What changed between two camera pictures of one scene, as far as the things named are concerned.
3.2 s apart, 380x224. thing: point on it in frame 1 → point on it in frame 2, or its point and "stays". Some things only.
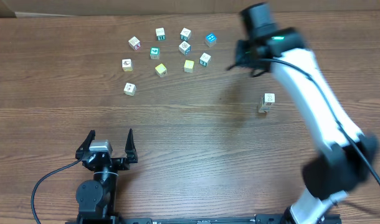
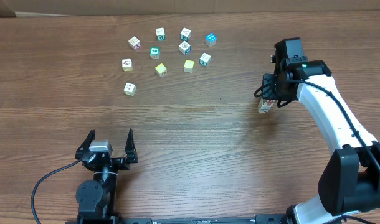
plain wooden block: x=266 y=107 stays
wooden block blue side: x=184 y=48 stays
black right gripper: x=243 y=60 → x=270 y=79
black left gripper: x=129 y=150 stays
